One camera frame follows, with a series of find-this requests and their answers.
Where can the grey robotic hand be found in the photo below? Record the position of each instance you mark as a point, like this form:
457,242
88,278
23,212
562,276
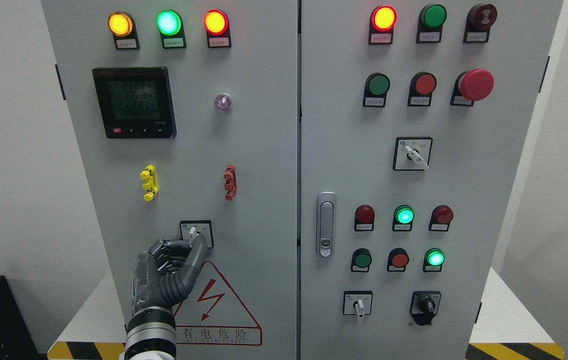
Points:
165,275

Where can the white rotary selector switch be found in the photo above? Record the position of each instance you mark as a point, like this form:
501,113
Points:
412,153
190,228
357,303

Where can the silver black robot forearm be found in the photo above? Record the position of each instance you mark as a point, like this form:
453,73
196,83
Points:
151,335

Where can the red electric hazard warning sticker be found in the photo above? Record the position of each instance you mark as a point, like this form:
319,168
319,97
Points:
214,314

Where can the yellow terminal clip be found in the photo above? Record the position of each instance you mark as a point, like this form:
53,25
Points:
150,183

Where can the red terminal clip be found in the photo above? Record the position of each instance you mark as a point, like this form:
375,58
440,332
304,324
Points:
230,179

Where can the grey left cabinet door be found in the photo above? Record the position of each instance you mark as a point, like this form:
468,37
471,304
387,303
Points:
255,234

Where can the grey cabinet door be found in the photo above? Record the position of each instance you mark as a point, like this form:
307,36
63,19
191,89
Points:
255,234
348,149

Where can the black digital power meter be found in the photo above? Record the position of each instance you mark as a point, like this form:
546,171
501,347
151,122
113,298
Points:
135,102

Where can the silver cabinet door latch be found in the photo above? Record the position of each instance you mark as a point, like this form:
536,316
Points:
325,216

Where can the clear small light bulb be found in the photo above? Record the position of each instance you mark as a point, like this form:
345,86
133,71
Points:
223,102

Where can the dark red indicator lamp left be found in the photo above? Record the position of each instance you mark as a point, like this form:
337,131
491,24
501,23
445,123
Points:
364,218

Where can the dark red indicator lamp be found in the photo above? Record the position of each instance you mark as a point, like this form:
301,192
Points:
364,218
441,218

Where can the red push button lower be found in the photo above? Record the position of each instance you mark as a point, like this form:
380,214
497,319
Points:
397,260

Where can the lit green indicator lamp middle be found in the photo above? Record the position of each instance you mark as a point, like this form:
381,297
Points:
403,218

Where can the green indicator lamp top left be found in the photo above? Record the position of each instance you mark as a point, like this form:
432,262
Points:
171,28

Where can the yellow indicator lamp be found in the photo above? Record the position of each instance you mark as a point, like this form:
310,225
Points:
124,31

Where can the red indicator lamp top left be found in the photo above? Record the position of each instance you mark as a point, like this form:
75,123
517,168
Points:
217,28

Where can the lit green push button lower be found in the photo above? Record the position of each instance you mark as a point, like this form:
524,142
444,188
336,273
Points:
433,260

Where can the dark red indicator lamp right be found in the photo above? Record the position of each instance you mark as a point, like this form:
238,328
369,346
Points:
441,218

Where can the green push button second row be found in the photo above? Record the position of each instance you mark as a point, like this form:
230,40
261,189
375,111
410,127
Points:
375,90

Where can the grey right cabinet door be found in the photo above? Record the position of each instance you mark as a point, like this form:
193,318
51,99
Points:
348,149

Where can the red push button second row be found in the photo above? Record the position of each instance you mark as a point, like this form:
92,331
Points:
421,88

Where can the lit red indicator lamp right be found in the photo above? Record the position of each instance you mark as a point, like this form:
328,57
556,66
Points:
381,27

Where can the white platform with hazard stripes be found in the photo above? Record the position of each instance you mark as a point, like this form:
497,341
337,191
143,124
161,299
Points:
504,330

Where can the red emergency stop mushroom button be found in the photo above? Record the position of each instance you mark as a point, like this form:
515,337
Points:
471,86

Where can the green push button top right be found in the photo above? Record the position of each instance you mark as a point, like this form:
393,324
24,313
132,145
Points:
430,21

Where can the dark red buzzer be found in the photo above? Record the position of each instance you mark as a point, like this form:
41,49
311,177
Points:
480,19

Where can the black rotary knob switch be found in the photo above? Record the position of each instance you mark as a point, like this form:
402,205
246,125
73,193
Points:
424,306

